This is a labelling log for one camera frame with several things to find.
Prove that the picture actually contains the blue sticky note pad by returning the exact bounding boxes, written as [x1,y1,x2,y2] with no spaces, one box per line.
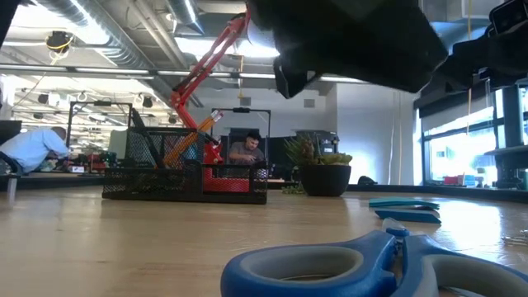
[374,208,442,225]
[368,196,441,210]

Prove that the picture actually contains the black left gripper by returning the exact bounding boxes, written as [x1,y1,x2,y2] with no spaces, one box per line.
[246,0,450,101]

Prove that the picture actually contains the yellow wooden pencil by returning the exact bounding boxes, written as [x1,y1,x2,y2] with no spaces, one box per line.
[164,114,225,171]
[162,110,220,168]

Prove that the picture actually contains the black ceiling sensor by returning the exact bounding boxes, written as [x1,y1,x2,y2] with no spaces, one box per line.
[45,30,77,55]

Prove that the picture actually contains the black mesh desk organizer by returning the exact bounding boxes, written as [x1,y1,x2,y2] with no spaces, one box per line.
[101,125,270,205]

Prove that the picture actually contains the black metal frame stand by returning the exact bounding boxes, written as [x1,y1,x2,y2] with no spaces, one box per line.
[210,106,272,167]
[67,100,134,148]

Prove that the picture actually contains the yellow hanging cord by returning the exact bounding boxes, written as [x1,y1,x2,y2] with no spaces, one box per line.
[465,0,474,137]

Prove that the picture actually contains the black cabinet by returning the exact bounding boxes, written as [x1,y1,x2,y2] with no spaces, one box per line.
[295,129,341,167]

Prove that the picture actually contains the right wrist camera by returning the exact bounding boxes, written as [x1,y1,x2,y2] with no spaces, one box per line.
[489,0,528,36]

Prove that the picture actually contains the black metal table frame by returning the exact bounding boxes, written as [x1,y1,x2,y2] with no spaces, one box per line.
[0,172,528,204]

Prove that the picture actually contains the black vertical post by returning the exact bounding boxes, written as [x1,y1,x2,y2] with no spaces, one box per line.
[485,84,528,190]

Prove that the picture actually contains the blue handled scissors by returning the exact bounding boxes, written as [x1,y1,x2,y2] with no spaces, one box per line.
[219,217,528,297]

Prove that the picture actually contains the person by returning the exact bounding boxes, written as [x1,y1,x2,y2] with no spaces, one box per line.
[0,125,71,175]
[228,130,266,167]

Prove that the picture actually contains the succulent in black pot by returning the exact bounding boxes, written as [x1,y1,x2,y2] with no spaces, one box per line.
[282,134,354,198]

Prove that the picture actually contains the fluorescent tube light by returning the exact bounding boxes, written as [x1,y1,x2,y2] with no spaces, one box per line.
[0,63,372,85]

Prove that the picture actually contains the black monitor screen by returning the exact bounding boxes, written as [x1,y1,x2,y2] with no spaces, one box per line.
[0,120,23,147]

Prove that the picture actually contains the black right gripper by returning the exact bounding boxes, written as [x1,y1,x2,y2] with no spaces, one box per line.
[432,28,528,94]

